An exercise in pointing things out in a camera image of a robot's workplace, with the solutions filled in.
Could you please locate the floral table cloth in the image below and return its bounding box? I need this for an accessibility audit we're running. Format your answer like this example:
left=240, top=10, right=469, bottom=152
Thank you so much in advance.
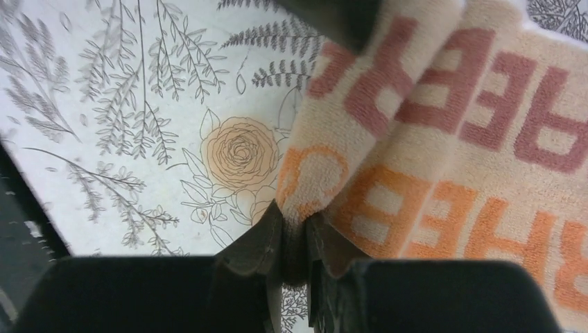
left=0, top=0, right=588, bottom=333

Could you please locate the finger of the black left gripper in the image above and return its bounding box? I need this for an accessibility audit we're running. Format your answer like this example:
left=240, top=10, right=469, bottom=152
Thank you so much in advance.
left=275, top=0, right=381, bottom=53

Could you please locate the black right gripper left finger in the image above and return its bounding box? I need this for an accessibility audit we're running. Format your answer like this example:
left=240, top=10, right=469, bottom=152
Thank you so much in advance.
left=13, top=203, right=282, bottom=332

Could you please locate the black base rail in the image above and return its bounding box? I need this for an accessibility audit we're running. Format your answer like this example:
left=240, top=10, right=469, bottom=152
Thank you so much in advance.
left=1, top=147, right=69, bottom=332

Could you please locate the beige lettered towel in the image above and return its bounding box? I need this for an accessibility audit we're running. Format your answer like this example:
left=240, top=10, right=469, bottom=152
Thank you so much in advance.
left=276, top=1, right=587, bottom=332

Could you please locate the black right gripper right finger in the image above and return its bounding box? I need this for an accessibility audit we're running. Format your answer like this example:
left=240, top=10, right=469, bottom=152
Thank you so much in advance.
left=306, top=214, right=561, bottom=332

